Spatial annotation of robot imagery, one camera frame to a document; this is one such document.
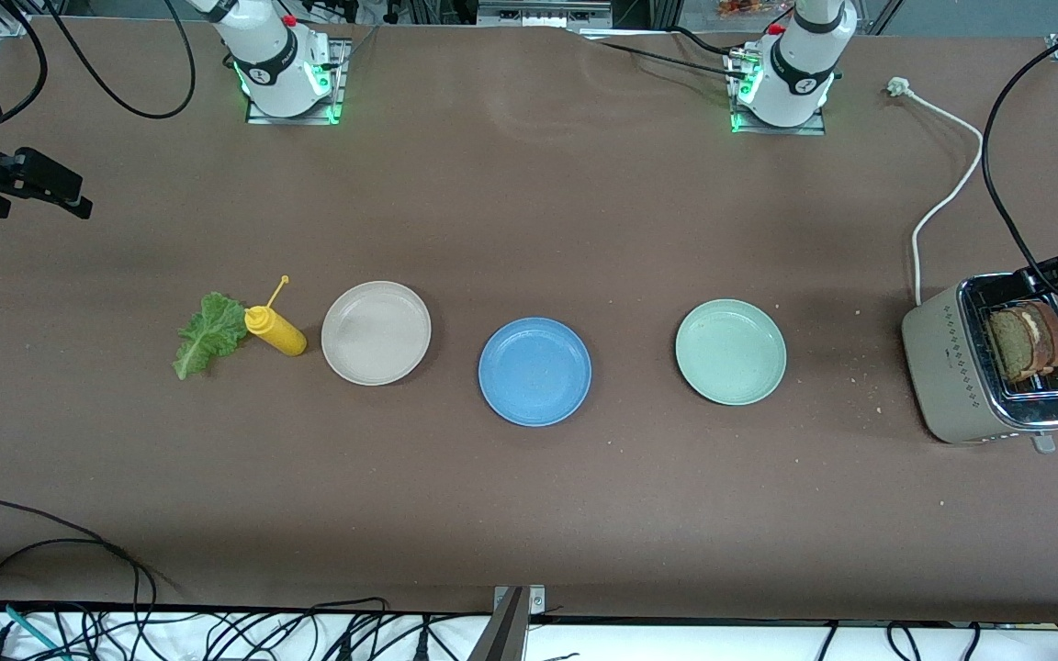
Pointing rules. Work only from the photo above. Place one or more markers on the beige chrome toaster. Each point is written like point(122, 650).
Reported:
point(942, 367)

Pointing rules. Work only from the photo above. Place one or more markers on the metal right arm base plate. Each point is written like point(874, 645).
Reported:
point(290, 120)

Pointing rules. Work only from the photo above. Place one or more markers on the silver metal bracket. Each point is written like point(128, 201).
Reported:
point(536, 601)

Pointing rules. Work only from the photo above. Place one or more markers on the green round plate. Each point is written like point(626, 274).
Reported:
point(731, 352)

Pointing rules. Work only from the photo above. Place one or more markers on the orange snack package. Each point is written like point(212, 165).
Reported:
point(740, 8)

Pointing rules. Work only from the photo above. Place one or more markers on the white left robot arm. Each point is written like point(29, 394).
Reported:
point(795, 64)

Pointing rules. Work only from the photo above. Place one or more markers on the yellow mustard squeeze bottle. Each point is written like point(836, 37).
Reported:
point(279, 335)

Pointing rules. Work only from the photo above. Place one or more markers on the brown toast bread slice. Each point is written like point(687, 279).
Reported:
point(1007, 347)
point(1051, 338)

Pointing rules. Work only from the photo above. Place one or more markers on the beige round plate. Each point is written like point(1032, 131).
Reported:
point(376, 332)

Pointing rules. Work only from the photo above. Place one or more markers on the green lettuce leaf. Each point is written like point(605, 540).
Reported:
point(209, 335)

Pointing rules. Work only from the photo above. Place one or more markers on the dark metal bar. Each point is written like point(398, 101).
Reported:
point(501, 638)

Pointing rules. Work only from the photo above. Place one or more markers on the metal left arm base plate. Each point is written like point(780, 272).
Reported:
point(777, 131)

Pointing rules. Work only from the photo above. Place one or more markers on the blue round plate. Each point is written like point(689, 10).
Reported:
point(534, 372)

